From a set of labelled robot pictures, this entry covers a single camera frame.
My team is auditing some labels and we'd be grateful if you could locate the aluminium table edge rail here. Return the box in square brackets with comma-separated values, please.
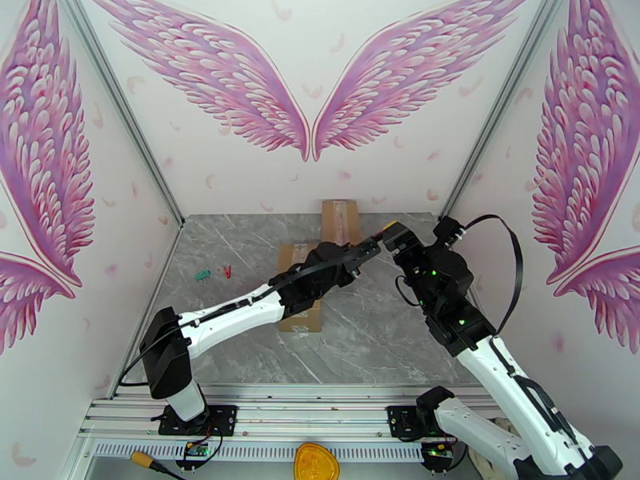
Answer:
[107, 224, 187, 401]

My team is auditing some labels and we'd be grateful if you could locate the yellow round disc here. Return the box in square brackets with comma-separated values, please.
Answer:
[294, 442, 341, 480]

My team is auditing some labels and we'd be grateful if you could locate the white slotted cable duct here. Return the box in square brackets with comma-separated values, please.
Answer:
[92, 439, 431, 463]

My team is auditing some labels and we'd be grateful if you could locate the aluminium corner post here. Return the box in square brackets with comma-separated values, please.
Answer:
[438, 0, 576, 229]
[54, 0, 187, 230]

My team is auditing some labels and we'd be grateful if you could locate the printed brown cardboard box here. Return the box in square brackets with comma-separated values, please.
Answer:
[277, 242, 325, 334]

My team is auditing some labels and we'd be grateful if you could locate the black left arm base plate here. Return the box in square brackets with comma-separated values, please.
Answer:
[158, 404, 238, 437]

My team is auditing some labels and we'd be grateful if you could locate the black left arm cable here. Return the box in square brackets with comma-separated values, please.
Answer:
[118, 250, 354, 390]

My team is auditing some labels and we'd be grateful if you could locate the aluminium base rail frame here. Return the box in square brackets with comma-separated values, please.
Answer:
[77, 383, 501, 480]

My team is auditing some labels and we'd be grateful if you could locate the plain brown cardboard box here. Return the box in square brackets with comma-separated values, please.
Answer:
[321, 199, 362, 247]

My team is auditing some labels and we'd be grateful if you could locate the yellow connector with black cable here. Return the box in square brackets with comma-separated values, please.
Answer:
[130, 450, 189, 480]

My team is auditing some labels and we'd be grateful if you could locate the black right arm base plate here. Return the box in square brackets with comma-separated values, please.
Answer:
[387, 405, 451, 441]

